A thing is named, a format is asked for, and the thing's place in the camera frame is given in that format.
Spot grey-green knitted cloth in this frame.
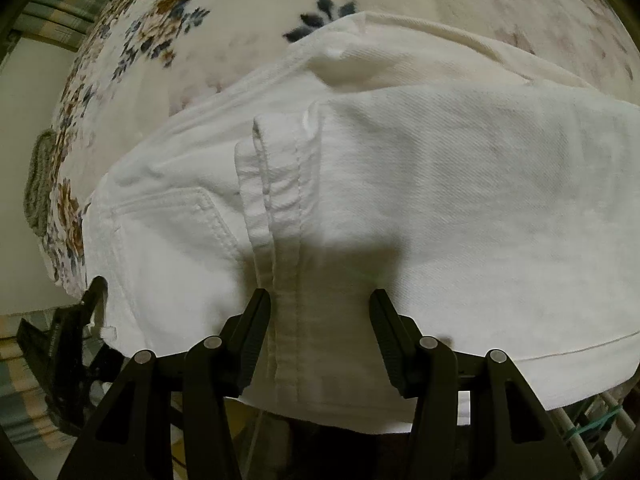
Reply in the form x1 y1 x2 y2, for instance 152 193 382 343
24 129 57 237

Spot white pants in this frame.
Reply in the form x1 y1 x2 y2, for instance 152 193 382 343
82 10 640 436

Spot plaid striped cloth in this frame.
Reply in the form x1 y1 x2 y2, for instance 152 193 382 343
14 0 122 52
0 310 78 453

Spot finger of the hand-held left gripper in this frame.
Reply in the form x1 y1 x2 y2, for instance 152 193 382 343
74 276 109 330

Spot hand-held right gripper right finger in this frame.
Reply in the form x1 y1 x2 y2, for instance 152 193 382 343
368 288 572 480

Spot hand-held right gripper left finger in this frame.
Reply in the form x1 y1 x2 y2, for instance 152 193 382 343
57 288 272 480

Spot green cord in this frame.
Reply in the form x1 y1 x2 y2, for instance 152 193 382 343
569 404 627 437

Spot floral cream blanket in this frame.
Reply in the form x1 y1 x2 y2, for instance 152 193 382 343
39 0 637 301

